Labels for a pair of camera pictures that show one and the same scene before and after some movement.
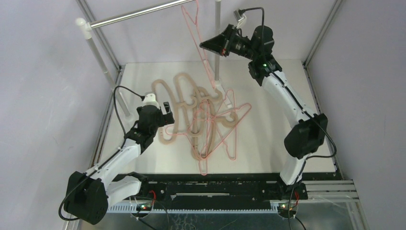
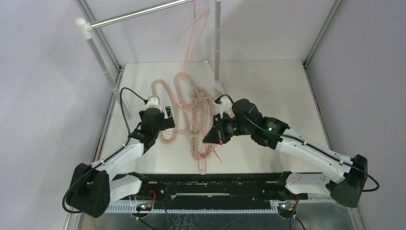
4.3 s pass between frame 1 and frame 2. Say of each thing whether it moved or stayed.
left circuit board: stayed
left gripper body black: stayed
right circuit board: stayed
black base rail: stayed
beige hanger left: stayed
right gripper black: moved
